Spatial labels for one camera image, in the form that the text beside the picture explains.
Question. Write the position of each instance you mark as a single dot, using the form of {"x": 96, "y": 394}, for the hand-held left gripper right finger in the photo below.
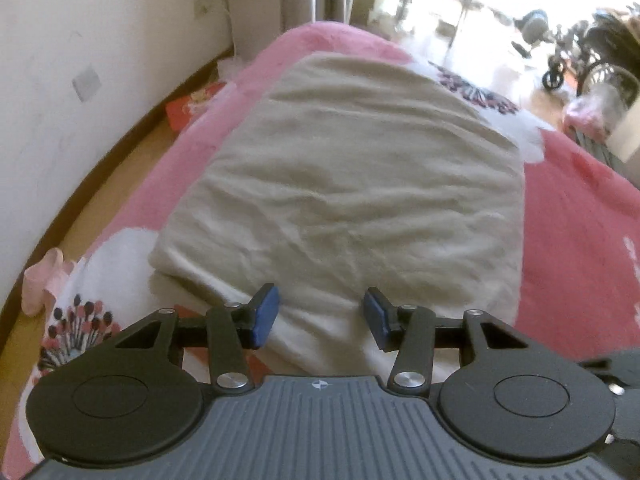
{"x": 377, "y": 317}

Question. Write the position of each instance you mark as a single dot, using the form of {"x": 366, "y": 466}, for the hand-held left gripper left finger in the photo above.
{"x": 265, "y": 315}

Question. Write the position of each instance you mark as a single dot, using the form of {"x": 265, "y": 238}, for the beige cloth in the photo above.
{"x": 350, "y": 185}

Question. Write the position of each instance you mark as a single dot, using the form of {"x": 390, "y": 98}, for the pink floral blanket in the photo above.
{"x": 575, "y": 235}

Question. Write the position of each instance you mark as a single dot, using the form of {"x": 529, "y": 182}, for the red box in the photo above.
{"x": 185, "y": 110}

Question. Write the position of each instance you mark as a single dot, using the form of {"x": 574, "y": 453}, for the white ribbed heater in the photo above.
{"x": 595, "y": 147}

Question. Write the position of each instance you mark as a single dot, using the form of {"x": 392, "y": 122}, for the cardboard box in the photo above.
{"x": 627, "y": 135}

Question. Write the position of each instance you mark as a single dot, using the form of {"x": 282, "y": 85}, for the translucent plastic bag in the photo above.
{"x": 592, "y": 110}

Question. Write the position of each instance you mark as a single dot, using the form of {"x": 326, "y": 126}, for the white box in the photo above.
{"x": 255, "y": 25}

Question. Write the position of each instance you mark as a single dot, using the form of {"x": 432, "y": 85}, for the small grey wheeled stroller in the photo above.
{"x": 535, "y": 22}

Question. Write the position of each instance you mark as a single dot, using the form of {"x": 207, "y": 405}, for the grey wall plate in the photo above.
{"x": 87, "y": 82}

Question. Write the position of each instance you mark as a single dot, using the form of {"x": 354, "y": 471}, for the wall socket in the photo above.
{"x": 202, "y": 7}

